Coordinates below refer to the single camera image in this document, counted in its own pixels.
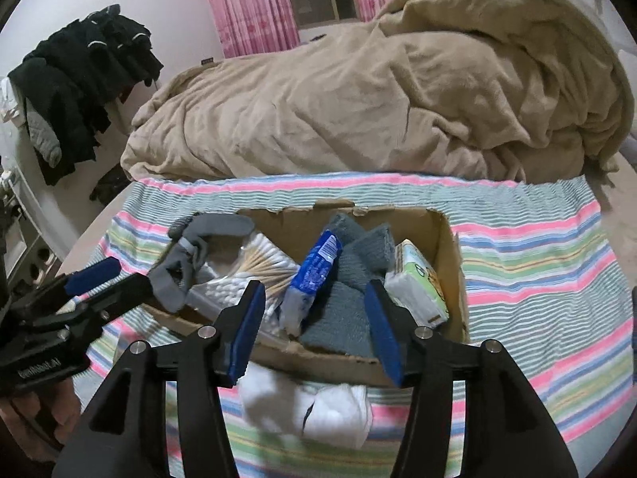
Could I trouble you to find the bag of cotton swabs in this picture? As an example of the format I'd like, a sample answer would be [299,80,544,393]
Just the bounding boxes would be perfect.
[187,231,299,347]

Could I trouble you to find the pink curtain left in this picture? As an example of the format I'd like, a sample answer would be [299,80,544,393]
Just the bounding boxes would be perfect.
[208,0,300,58]

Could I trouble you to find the brown cardboard box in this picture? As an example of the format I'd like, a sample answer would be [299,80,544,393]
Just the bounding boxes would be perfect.
[141,198,472,390]

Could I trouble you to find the person's left hand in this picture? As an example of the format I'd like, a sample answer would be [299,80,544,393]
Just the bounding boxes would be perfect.
[1,378,81,463]

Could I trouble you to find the dark grey sock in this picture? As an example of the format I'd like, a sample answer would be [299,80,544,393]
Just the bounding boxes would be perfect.
[148,213,255,314]

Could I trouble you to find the white sock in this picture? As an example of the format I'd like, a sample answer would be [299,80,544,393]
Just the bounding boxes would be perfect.
[238,362,373,449]

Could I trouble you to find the grey cloth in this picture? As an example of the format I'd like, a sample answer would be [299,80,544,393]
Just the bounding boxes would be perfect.
[300,213,395,358]

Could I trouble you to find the striped colourful towel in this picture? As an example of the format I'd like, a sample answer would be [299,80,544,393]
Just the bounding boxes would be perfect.
[80,173,636,477]

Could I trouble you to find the blue tissue packet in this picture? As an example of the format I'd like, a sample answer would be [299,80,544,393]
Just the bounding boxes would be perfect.
[279,229,342,338]

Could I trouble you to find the beige crumpled blanket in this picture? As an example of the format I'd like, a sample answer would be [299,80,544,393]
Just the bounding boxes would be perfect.
[121,0,635,184]

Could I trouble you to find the black hanging clothes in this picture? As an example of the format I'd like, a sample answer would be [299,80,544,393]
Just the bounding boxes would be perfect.
[8,4,163,186]

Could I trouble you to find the cartoon tissue packet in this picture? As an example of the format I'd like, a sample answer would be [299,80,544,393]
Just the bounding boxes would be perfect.
[384,239,449,329]

